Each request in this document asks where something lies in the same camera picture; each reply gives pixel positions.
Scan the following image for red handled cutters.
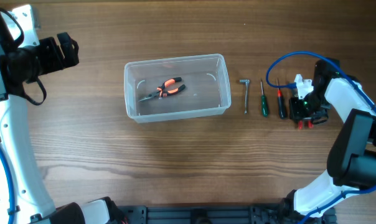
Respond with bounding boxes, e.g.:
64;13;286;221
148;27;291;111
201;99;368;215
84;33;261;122
297;119;314;129

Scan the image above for black red handled screwdriver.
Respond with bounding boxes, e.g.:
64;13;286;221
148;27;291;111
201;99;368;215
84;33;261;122
277;87;287;119

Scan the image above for green handled screwdriver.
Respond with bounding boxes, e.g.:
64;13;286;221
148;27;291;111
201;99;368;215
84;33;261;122
260;80;268;117

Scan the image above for orange black needle-nose pliers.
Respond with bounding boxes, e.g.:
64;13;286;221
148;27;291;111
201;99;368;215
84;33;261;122
138;77;186;101

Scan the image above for clear plastic container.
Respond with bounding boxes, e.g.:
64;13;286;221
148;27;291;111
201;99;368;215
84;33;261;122
124;54;232;123

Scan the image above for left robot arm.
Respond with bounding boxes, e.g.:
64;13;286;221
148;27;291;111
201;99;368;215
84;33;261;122
0;5;129;223

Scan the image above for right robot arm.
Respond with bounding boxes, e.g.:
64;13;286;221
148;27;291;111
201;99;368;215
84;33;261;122
278;58;376;223

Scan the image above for right blue cable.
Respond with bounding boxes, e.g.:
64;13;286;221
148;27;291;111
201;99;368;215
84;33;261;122
265;50;376;224

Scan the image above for blue cable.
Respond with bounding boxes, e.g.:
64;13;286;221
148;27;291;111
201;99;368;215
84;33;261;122
0;132;16;224
265;50;376;224

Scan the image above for left blue cable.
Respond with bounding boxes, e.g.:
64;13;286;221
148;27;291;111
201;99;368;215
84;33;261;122
0;132;16;224

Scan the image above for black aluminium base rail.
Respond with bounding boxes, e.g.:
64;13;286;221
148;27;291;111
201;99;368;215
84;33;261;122
119;204;303;224

